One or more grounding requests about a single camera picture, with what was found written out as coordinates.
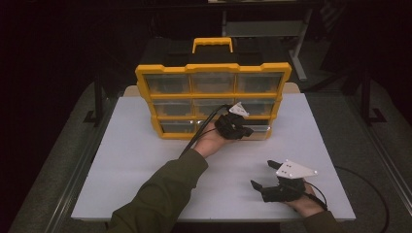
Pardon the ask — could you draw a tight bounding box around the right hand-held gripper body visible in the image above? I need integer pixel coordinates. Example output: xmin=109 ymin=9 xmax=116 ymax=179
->
xmin=259 ymin=158 xmax=319 ymax=204

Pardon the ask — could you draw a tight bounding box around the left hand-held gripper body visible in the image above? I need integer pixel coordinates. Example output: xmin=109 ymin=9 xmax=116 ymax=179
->
xmin=214 ymin=101 xmax=251 ymax=141

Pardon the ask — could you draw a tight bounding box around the yellow organizer cabinet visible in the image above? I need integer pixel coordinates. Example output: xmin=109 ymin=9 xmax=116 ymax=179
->
xmin=134 ymin=37 xmax=292 ymax=141

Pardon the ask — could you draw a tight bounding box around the person's right hand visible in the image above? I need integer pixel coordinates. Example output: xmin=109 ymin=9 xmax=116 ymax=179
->
xmin=284 ymin=183 xmax=326 ymax=218

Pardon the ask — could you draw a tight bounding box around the person's left hand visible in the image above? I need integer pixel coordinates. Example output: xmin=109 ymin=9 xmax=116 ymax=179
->
xmin=192 ymin=121 xmax=235 ymax=159

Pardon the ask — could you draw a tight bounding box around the set of clear organizer bins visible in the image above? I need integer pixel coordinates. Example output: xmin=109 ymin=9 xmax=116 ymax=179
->
xmin=143 ymin=72 xmax=285 ymax=134

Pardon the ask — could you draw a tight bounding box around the black metal stand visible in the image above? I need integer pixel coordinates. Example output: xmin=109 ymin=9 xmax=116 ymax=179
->
xmin=83 ymin=73 xmax=109 ymax=127
xmin=355 ymin=66 xmax=389 ymax=127

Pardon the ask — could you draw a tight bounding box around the left hand-held gripper cable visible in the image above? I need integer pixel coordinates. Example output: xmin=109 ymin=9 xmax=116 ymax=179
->
xmin=178 ymin=103 xmax=229 ymax=160

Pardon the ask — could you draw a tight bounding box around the hand-held gripper cable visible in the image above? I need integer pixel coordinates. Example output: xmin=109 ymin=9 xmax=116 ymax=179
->
xmin=178 ymin=103 xmax=229 ymax=160
xmin=302 ymin=165 xmax=391 ymax=233

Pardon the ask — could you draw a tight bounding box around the right hand-held gripper cable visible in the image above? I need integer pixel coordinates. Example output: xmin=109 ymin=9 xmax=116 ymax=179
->
xmin=302 ymin=165 xmax=391 ymax=233

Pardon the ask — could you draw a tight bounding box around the grey metal table frame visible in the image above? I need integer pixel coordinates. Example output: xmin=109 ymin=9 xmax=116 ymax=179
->
xmin=221 ymin=9 xmax=314 ymax=83

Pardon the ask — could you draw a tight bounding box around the aluminium frame rail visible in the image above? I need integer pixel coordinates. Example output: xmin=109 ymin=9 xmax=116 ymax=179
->
xmin=345 ymin=96 xmax=412 ymax=205
xmin=43 ymin=105 xmax=115 ymax=233

